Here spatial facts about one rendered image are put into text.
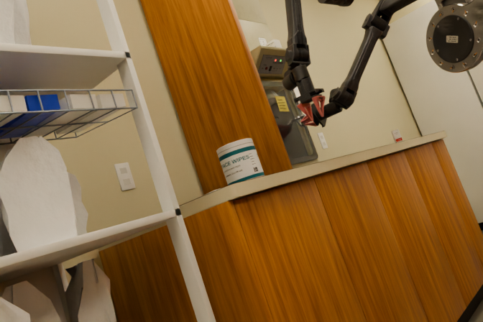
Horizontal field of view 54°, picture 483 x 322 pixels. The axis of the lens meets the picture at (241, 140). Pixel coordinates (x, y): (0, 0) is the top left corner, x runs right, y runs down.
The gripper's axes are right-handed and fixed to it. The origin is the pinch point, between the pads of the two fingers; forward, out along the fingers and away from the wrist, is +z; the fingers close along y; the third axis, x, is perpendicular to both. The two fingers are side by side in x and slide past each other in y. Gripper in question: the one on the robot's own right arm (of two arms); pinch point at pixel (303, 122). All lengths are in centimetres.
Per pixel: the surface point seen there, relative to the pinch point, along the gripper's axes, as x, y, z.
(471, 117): -215, -193, 1
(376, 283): 67, -36, -22
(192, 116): 12, 34, 36
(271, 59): -9.5, 30.9, -2.9
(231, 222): 91, 33, -21
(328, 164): 44, 4, -25
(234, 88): 10.4, 35.5, 8.0
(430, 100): -233, -171, 28
